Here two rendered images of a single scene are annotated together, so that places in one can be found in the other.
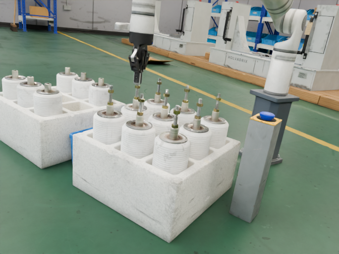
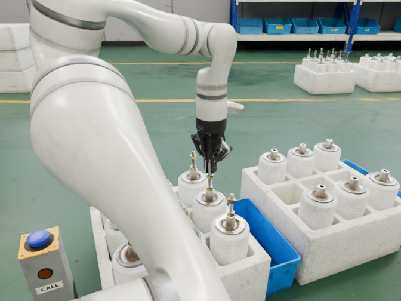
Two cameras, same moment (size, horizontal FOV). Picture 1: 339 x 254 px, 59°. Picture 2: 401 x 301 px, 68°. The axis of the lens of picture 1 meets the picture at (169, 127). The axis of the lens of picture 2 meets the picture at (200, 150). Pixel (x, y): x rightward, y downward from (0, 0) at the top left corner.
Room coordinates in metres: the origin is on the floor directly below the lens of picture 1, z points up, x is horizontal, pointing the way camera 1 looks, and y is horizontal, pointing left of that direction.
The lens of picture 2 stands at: (1.30, -0.46, 0.74)
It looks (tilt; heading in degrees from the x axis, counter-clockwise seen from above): 27 degrees down; 123
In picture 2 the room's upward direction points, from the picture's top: straight up
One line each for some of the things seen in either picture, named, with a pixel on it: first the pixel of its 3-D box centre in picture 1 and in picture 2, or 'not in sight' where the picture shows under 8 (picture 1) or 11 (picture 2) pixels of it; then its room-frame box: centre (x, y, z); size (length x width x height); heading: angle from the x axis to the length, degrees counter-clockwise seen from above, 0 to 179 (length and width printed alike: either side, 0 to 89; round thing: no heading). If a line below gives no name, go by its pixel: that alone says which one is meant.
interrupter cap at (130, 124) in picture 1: (139, 125); not in sight; (0.79, 0.09, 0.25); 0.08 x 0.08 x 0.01
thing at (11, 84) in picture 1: (16, 100); (323, 168); (1.15, 0.63, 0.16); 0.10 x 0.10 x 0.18
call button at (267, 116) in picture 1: (266, 117); (39, 239); (0.79, -0.26, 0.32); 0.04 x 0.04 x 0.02
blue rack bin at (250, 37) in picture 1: (257, 37); not in sight; (7.03, -1.71, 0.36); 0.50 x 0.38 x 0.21; 125
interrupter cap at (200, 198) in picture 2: (135, 107); (209, 197); (0.95, 0.12, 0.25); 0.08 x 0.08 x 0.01
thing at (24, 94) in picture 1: (32, 107); (298, 174); (1.08, 0.54, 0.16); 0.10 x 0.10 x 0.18
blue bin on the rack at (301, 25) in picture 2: not in sight; (302, 25); (-0.16, 4.72, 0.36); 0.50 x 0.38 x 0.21; 126
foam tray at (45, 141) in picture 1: (59, 119); (315, 207); (1.18, 0.47, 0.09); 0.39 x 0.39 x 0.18; 54
